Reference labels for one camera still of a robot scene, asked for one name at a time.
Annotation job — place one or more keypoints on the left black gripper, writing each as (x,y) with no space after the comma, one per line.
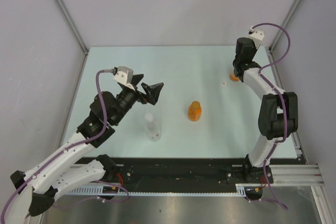
(151,91)

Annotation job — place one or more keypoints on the large orange tea bottle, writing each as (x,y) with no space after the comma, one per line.
(233,77)

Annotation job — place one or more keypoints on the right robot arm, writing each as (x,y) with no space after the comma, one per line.
(278,115)

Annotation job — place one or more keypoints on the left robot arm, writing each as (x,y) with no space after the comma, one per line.
(37,189)

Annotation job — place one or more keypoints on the clear water bottle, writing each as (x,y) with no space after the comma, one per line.
(152,127)

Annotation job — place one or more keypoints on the small orange juice bottle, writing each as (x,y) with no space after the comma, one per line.
(194,111)

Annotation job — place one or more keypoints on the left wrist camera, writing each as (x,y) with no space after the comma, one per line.
(124,77)

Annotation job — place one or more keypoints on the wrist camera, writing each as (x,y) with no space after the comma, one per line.
(256,35)
(124,77)

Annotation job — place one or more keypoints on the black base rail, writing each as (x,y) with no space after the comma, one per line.
(281,171)

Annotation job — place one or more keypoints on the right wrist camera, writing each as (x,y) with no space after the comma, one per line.
(256,35)

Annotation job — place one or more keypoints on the white slotted cable duct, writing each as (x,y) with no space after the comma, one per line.
(177,187)

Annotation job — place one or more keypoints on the right aluminium frame post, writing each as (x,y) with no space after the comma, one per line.
(285,24)

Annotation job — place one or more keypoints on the aluminium frame post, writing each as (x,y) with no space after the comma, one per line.
(285,24)
(71,25)

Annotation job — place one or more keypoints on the left aluminium frame post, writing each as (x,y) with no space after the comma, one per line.
(71,25)

